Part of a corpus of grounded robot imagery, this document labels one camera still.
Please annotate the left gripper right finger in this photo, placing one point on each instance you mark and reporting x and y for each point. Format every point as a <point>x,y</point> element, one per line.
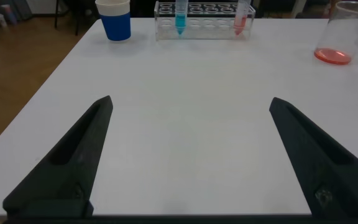
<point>325,174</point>

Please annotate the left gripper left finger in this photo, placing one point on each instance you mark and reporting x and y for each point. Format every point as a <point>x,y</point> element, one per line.
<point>70,168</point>

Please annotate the blue pigment test tube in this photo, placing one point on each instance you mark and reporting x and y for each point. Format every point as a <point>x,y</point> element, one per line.
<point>181,21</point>

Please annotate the clear glass beaker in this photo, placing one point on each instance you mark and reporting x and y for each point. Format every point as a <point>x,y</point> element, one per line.
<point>334,56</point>

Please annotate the pink-red pigment test tube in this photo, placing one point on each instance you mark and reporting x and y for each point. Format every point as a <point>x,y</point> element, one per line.
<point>240,23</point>

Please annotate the clear acrylic tube rack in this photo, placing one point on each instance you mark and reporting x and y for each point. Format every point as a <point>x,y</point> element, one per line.
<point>208,29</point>

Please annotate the blue paper cup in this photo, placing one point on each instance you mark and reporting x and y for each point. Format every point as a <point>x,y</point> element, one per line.
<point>115,26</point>

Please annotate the black side chair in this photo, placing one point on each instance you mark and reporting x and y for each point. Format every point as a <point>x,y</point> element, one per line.
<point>77,18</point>

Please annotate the small white cup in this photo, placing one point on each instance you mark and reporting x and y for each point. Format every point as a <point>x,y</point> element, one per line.
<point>0,20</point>

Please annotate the pink plastic cup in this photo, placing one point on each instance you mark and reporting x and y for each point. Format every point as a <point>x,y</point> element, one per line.
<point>9,14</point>

